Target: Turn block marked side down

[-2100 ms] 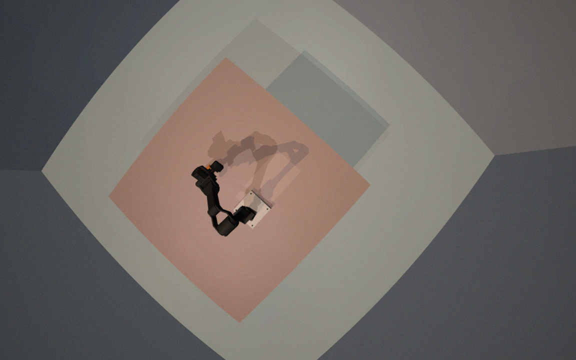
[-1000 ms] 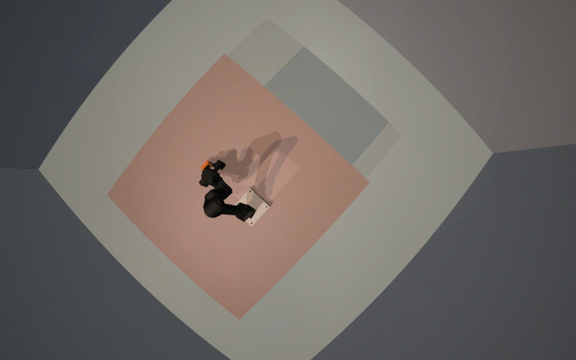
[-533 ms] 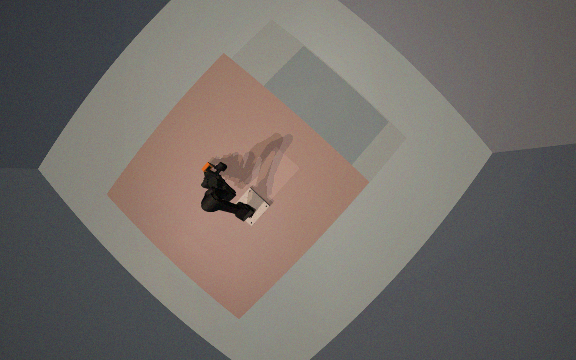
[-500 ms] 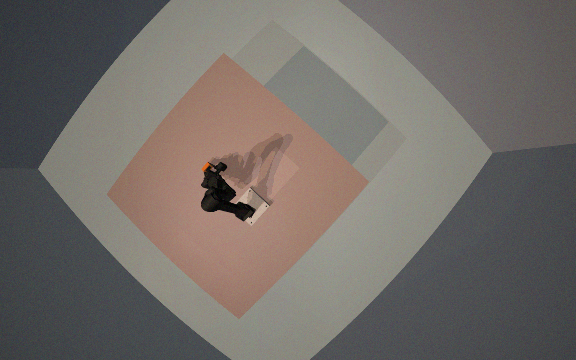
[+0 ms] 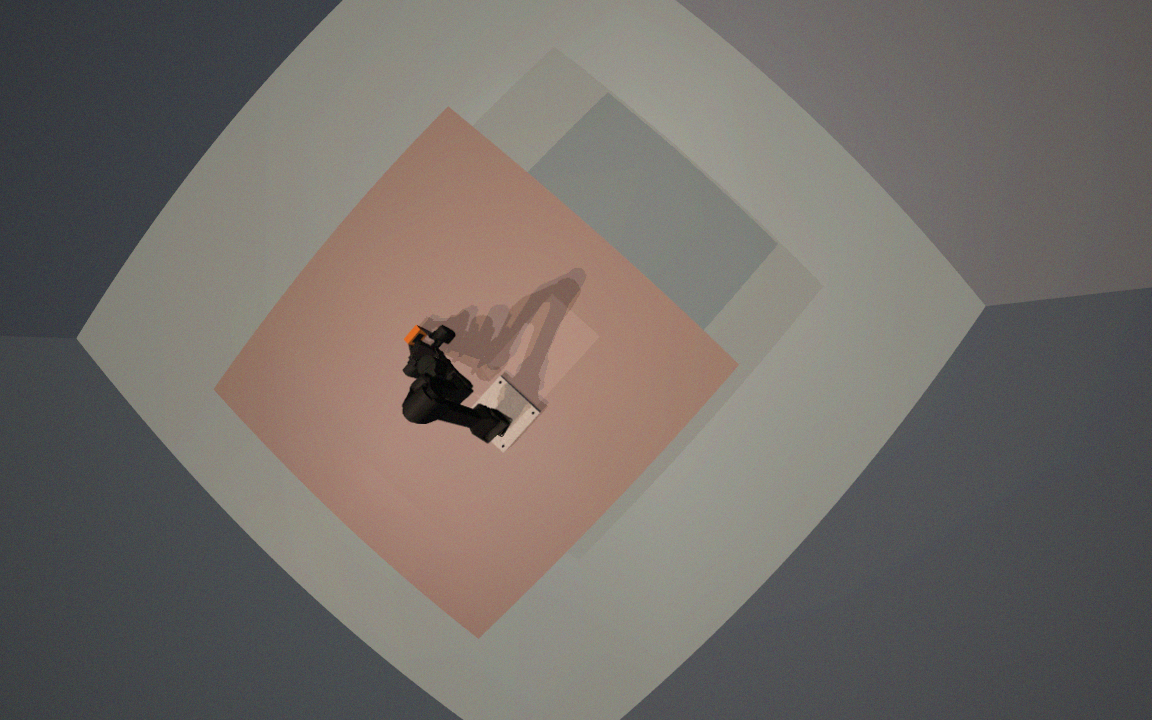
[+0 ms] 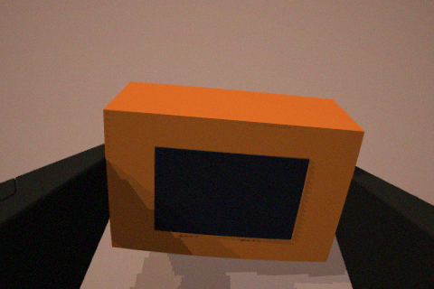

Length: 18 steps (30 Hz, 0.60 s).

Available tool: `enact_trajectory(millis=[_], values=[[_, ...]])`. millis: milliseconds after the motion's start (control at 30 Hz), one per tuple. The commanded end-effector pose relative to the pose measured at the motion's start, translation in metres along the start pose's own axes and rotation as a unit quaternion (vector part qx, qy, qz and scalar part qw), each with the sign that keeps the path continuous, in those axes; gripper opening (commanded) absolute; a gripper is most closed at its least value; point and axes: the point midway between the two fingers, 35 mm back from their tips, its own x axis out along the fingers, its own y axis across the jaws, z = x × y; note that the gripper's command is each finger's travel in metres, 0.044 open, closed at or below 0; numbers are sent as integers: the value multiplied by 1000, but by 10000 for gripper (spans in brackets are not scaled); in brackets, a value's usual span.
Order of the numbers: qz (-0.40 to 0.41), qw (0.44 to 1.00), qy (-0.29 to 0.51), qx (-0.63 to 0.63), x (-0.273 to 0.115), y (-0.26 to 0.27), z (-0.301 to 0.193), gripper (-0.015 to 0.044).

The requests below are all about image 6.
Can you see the orange block with black square face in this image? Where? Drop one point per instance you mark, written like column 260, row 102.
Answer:
column 227, row 173

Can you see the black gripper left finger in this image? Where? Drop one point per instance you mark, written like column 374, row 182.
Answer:
column 51, row 222

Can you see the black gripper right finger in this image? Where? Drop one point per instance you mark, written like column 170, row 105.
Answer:
column 386, row 236

